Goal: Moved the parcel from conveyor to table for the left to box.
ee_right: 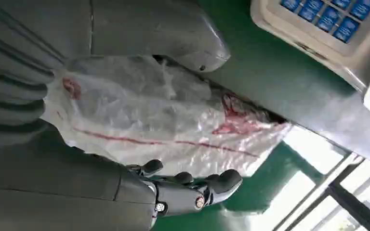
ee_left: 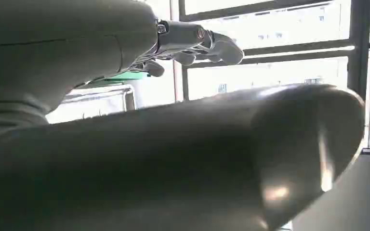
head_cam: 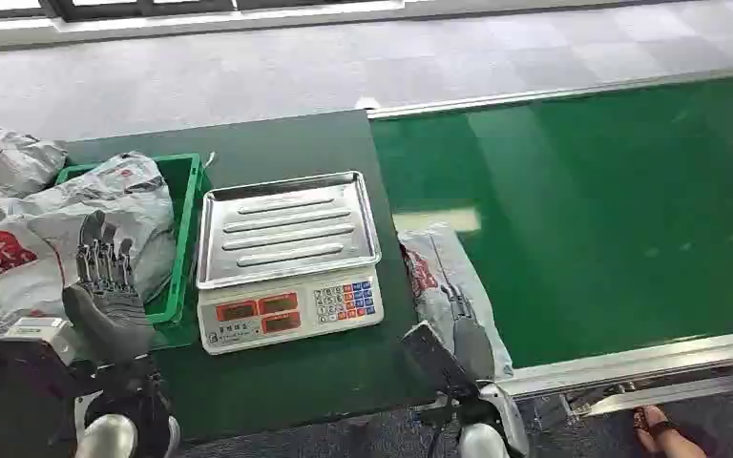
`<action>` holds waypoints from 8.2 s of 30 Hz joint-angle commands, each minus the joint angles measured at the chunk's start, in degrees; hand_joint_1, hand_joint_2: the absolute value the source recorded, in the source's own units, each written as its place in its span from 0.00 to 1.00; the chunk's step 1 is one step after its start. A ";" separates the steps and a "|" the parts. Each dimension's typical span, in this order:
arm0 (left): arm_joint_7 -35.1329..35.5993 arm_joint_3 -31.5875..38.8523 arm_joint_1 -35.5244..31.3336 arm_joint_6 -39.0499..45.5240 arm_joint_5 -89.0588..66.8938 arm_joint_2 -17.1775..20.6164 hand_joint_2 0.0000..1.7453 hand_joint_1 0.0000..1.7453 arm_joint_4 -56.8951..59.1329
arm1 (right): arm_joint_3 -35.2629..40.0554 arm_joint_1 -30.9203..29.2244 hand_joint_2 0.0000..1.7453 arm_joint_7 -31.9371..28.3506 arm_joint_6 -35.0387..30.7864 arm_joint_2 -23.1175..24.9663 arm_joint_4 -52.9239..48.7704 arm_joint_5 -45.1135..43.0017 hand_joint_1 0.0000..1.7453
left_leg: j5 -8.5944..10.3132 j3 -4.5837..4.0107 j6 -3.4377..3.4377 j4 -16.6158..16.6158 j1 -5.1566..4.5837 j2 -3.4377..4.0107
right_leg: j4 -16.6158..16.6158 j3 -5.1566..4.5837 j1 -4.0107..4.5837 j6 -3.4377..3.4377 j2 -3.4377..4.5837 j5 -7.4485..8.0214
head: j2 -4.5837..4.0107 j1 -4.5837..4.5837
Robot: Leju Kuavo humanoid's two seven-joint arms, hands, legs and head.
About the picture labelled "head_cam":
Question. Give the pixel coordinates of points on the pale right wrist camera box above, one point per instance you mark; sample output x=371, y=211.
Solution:
x=511, y=414

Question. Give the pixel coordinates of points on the green conveyor belt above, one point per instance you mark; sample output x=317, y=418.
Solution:
x=594, y=221

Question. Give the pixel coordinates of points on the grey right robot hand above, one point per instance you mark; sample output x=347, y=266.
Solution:
x=474, y=351

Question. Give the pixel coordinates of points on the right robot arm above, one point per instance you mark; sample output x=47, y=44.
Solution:
x=477, y=442

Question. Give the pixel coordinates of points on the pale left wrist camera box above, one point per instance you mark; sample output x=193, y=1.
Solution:
x=41, y=332

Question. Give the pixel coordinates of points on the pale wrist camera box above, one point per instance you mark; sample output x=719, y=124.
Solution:
x=511, y=414
x=41, y=332

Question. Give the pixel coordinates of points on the silver conveyor side rail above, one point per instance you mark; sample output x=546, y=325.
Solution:
x=626, y=363
x=531, y=96

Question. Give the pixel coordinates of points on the person's foot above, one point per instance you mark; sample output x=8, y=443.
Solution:
x=663, y=436

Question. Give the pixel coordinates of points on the white electronic weighing scale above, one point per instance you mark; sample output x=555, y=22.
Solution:
x=287, y=253

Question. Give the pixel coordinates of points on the grey parcel bag red stripe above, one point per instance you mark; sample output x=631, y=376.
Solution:
x=433, y=265

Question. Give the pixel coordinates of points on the grey parcel bag red print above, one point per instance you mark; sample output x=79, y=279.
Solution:
x=6, y=284

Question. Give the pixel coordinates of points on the small crumpled grey parcel bag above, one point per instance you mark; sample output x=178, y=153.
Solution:
x=15, y=161

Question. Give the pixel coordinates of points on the large grey plastic parcel bag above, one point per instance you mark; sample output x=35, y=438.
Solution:
x=132, y=202

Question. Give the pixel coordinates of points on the green plastic crate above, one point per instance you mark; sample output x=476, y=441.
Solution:
x=184, y=221

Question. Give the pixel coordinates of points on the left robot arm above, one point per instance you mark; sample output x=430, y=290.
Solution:
x=31, y=404

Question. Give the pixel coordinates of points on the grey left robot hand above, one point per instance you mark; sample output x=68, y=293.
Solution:
x=110, y=316

